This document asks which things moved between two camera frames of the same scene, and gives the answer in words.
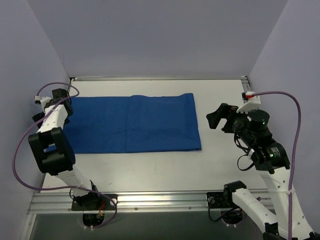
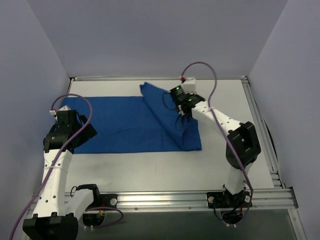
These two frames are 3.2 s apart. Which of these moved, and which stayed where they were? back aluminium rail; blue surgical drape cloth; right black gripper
Moved: right black gripper
Stayed: back aluminium rail; blue surgical drape cloth
